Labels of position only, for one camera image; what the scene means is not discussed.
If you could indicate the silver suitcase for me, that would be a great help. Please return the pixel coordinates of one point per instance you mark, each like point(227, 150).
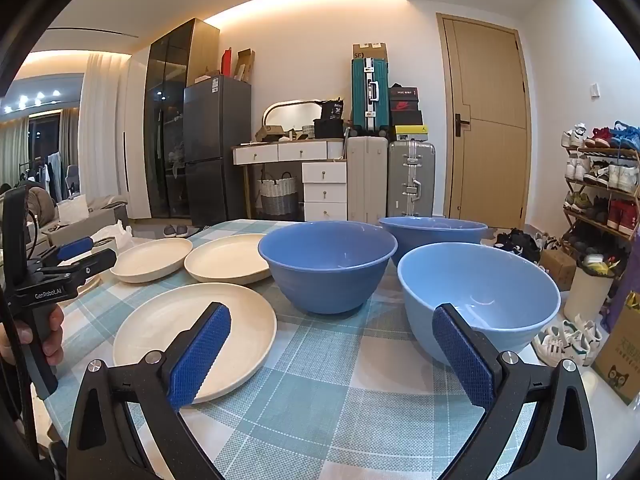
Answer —
point(400, 185)

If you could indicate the scattered pile of shoes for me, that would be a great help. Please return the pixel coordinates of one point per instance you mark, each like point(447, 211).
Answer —
point(520, 242)

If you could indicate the tall cardboard box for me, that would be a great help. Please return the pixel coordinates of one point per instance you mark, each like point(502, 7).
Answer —
point(244, 66)

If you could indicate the black shoe box red label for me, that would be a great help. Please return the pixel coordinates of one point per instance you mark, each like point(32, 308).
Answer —
point(404, 92)

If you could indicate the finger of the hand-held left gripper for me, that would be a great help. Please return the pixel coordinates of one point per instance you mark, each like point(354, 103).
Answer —
point(75, 247)
point(100, 260)

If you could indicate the woven laundry basket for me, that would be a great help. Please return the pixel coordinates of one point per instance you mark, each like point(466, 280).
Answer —
point(277, 195)

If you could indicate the medium blue bowl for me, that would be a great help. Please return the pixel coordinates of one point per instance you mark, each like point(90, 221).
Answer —
point(320, 290)
point(430, 235)

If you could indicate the white curtain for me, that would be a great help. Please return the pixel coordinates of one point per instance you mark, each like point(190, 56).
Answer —
point(102, 125)

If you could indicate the purple bag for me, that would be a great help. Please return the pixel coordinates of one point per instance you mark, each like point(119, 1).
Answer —
point(620, 300)

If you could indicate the small open cardboard box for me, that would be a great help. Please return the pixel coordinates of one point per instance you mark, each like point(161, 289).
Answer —
point(270, 133)

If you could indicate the dark grey refrigerator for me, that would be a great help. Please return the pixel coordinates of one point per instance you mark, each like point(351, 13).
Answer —
point(215, 125)

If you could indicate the flat cardboard box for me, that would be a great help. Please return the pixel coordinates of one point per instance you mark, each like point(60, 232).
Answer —
point(370, 51)

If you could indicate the dark glass cabinet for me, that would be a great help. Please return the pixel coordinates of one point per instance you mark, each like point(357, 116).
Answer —
point(165, 110)

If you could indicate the person's left hand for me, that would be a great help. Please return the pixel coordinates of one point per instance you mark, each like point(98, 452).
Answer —
point(54, 332)

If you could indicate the white vanity desk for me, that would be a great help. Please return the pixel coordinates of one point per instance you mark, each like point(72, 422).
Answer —
point(325, 180)

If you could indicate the cardboard box with cat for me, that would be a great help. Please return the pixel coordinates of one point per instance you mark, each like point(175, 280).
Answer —
point(620, 355)

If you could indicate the oval mirror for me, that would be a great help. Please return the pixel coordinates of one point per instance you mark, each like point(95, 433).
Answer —
point(292, 112)

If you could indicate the yellow black shoe box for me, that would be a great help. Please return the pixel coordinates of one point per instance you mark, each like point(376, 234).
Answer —
point(411, 133)

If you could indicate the black storage box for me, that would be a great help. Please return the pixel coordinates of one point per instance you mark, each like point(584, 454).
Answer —
point(327, 128)

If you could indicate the brown cardboard box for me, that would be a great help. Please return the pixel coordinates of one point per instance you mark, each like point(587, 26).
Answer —
point(557, 267)

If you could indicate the black paper bag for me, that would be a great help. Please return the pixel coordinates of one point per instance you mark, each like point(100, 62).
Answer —
point(332, 110)

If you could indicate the cream plate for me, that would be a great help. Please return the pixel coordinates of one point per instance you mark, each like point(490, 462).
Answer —
point(150, 260)
point(150, 325)
point(225, 260)

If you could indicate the wooden shoe rack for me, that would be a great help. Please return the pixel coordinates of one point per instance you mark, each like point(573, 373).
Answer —
point(602, 153)

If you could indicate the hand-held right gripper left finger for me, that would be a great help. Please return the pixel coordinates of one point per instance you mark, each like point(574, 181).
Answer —
point(200, 360)

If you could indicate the brown jacket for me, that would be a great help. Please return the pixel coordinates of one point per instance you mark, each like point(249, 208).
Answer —
point(42, 205)

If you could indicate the white trash bin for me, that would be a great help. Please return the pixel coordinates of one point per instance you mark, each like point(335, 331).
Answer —
point(592, 290)

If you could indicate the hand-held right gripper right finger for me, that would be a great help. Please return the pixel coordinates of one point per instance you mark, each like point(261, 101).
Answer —
point(465, 360)

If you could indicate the grey slipper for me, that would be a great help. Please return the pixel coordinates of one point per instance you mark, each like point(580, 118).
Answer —
point(170, 231)
point(181, 231)

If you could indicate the white slotted basket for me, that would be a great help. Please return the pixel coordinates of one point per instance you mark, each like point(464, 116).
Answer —
point(308, 130)

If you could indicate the white green sneaker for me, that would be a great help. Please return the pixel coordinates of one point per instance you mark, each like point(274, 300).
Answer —
point(585, 337)
point(550, 345)

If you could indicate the small flat box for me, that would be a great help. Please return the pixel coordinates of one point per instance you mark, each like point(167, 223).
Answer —
point(202, 79)

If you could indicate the grey office chair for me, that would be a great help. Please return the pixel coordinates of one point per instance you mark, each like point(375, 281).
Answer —
point(73, 177)

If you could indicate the checkered tablecloth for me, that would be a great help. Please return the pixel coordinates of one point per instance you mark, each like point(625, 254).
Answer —
point(325, 385)

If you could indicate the clothes rack with garments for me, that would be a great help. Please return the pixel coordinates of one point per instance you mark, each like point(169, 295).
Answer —
point(50, 170)

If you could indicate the light blue bowl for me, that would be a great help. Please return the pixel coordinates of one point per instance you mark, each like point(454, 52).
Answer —
point(500, 280)

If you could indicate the white plastic sheet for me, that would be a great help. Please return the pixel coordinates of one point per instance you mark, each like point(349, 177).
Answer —
point(117, 232)

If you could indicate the grey sofa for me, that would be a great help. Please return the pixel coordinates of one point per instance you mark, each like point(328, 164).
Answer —
point(92, 220)

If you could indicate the teal suitcase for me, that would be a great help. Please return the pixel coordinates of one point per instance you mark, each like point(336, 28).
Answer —
point(360, 95)

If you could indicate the rows of colourful shoes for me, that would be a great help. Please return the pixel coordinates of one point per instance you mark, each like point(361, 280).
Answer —
point(625, 135)

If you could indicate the beige suitcase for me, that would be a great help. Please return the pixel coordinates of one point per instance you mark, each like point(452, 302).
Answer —
point(367, 180)

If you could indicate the plain black shoe box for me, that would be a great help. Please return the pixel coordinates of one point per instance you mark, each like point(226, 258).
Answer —
point(407, 118)

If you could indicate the wooden door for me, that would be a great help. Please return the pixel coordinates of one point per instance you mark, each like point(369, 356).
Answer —
point(490, 85)

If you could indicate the white wardrobe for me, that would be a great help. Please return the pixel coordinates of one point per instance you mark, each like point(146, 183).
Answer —
point(139, 135)

